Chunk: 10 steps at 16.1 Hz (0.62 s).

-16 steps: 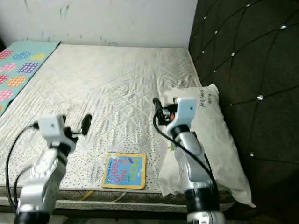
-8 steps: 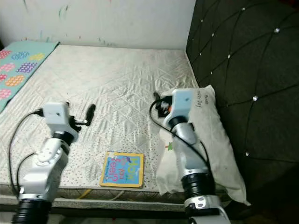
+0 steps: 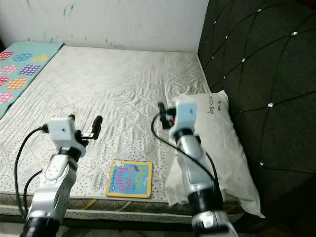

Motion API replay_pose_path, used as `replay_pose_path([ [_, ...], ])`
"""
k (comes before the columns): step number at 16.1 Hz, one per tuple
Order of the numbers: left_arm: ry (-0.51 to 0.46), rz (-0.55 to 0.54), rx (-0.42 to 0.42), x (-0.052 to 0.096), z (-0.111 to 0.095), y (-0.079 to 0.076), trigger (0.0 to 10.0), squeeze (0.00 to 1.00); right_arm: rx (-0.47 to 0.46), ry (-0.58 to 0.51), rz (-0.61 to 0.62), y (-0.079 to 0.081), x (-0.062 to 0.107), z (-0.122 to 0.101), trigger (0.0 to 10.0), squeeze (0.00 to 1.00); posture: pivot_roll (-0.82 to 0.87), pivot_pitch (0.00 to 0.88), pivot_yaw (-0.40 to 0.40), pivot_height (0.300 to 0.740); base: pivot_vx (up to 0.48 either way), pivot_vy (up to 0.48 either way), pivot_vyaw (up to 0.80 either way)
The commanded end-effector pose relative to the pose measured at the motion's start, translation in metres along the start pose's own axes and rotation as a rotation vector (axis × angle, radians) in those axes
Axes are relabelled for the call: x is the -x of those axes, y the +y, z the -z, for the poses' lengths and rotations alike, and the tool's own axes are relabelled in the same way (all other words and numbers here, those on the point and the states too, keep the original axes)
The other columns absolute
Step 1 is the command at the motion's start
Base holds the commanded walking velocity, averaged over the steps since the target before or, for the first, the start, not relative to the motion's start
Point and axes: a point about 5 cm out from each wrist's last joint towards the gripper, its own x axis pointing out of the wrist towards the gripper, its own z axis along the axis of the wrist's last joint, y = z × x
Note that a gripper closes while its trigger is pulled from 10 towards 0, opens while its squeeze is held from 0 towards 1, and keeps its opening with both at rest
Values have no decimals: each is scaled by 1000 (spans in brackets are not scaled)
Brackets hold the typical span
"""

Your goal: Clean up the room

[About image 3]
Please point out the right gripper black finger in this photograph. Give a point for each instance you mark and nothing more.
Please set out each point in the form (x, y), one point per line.
(162, 111)

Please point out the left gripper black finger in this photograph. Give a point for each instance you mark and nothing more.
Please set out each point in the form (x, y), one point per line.
(97, 127)
(72, 118)

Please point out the blue yellow children's book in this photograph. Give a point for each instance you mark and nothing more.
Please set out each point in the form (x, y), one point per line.
(128, 179)

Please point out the white pillow with green tree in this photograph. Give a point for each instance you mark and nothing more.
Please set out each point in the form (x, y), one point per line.
(232, 158)

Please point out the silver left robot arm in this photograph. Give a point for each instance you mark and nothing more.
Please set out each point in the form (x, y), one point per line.
(52, 187)

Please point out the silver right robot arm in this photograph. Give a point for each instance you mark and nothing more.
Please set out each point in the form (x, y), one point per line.
(202, 182)

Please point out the grey quilted mattress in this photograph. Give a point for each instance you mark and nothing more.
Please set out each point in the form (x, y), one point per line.
(113, 84)

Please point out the teal blanket with coloured shapes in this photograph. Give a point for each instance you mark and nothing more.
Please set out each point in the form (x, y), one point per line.
(24, 69)

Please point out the black tufted headboard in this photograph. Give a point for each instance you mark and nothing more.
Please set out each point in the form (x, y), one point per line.
(261, 59)

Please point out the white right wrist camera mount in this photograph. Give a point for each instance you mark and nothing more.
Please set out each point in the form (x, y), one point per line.
(185, 118)

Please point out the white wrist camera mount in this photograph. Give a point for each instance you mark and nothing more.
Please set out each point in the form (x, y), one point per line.
(64, 131)
(185, 118)

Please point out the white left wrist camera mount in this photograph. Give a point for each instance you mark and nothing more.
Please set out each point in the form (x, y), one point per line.
(64, 131)

